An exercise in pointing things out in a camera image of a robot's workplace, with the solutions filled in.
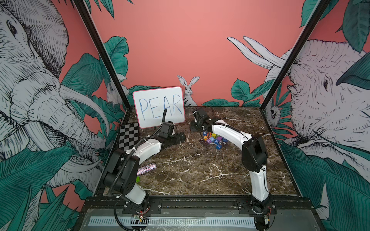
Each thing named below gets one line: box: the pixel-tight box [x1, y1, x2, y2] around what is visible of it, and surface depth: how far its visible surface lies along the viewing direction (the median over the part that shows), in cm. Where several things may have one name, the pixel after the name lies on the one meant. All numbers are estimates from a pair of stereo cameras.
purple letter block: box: [198, 138, 209, 146], surface depth 100 cm
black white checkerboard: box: [118, 122, 140, 152], surface depth 103 cm
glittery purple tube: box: [136, 163, 158, 177], surface depth 85 cm
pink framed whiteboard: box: [132, 86, 186, 129], surface depth 103 cm
